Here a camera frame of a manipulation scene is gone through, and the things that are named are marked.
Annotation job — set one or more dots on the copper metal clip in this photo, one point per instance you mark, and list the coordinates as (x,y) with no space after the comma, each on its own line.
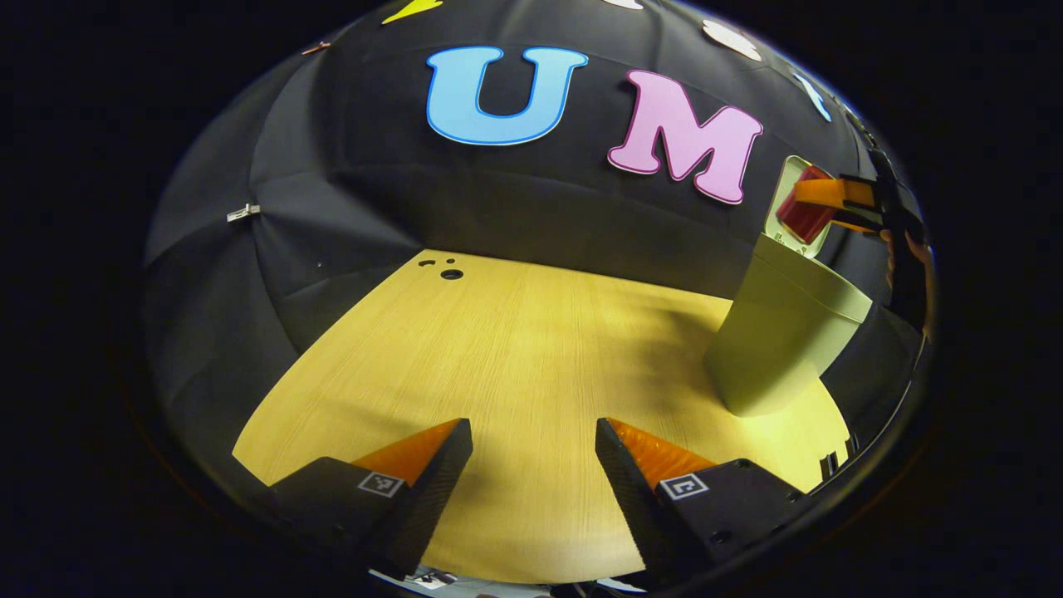
(315,48)

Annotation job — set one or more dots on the red pop can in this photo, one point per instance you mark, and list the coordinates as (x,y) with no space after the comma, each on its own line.
(801,218)

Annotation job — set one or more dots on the wooden desktop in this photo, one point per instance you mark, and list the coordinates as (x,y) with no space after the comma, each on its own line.
(515,365)

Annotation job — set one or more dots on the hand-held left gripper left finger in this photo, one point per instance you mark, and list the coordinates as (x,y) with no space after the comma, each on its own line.
(432,482)

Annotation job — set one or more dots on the light green desktop garbage bin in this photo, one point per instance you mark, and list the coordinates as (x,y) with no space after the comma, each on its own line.
(781,332)

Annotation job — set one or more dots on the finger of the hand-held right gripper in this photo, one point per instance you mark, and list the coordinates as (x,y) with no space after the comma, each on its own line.
(830,193)
(855,224)

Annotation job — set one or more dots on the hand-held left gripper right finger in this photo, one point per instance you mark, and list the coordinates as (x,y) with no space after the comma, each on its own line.
(623,482)

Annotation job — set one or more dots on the black backdrop cloth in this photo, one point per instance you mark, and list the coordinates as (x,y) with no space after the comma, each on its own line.
(349,191)

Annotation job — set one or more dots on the silver metal clip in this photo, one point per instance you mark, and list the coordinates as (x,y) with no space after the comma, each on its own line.
(242,213)

